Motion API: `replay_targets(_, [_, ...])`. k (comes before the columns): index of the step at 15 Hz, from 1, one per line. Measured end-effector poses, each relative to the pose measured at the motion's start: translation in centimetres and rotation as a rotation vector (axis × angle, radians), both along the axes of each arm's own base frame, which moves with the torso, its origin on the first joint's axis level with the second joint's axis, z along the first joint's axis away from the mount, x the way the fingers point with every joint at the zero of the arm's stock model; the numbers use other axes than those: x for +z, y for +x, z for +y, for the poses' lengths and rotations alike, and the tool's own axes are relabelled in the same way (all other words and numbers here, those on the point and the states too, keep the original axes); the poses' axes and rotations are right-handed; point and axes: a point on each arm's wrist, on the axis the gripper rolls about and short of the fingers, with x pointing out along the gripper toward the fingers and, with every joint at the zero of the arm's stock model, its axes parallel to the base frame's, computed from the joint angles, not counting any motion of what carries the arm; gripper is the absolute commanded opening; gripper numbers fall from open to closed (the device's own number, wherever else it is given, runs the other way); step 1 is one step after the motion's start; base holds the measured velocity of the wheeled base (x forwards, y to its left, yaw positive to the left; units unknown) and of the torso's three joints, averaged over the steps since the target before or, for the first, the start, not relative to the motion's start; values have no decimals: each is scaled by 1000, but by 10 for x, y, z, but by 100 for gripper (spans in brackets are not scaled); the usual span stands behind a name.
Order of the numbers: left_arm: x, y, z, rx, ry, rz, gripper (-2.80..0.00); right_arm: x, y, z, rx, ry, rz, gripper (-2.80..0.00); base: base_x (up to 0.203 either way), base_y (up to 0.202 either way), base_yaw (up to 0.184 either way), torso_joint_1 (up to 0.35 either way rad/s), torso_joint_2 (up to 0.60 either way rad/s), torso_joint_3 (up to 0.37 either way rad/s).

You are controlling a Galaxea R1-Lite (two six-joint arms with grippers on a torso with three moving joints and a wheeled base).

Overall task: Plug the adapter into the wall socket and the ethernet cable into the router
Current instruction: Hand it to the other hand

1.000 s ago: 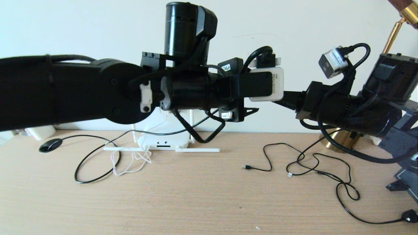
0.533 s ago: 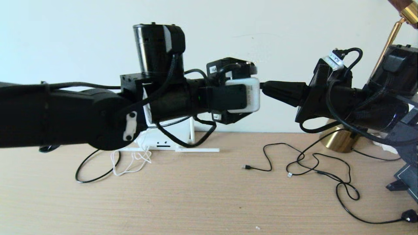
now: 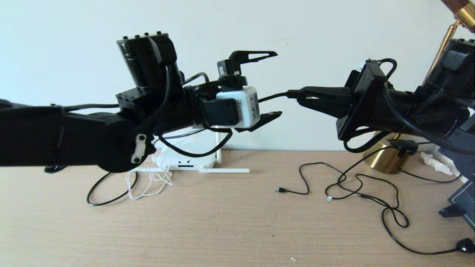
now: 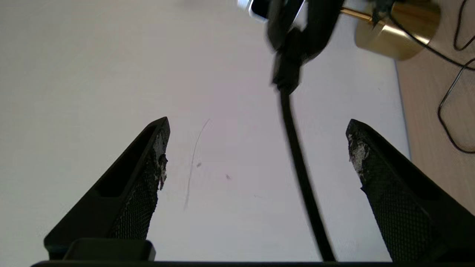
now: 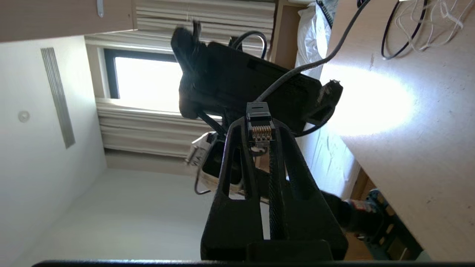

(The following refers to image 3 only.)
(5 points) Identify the white power cord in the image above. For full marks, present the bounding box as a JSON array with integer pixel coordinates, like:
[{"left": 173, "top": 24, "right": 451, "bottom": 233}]
[{"left": 126, "top": 167, "right": 173, "bottom": 201}]

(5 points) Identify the white router with antennas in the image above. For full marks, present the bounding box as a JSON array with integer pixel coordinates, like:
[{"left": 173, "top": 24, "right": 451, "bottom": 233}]
[{"left": 155, "top": 126, "right": 251, "bottom": 174}]

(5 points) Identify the brass desk lamp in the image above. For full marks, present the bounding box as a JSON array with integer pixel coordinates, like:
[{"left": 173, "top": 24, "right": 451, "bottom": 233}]
[{"left": 364, "top": 0, "right": 475, "bottom": 175}]

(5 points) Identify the white crumpled tissue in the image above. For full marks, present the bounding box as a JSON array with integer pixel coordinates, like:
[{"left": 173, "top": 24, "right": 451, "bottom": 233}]
[{"left": 421, "top": 152, "right": 455, "bottom": 175}]

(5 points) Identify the dark panel on stand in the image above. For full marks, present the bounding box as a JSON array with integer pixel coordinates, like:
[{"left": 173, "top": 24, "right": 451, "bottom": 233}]
[{"left": 439, "top": 178, "right": 475, "bottom": 230}]

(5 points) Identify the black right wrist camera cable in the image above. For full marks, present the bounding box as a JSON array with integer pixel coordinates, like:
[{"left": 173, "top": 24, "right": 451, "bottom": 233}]
[{"left": 343, "top": 57, "right": 475, "bottom": 155}]

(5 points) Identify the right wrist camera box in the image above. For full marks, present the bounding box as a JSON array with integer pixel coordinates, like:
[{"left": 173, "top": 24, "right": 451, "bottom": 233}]
[{"left": 336, "top": 59, "right": 389, "bottom": 141}]

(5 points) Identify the black USB cable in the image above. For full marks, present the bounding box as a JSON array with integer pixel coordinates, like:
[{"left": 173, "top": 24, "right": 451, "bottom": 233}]
[{"left": 275, "top": 162, "right": 410, "bottom": 229}]

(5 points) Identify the black lamp power cord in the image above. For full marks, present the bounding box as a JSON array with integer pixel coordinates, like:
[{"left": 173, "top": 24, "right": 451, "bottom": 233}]
[{"left": 326, "top": 139, "right": 475, "bottom": 256}]

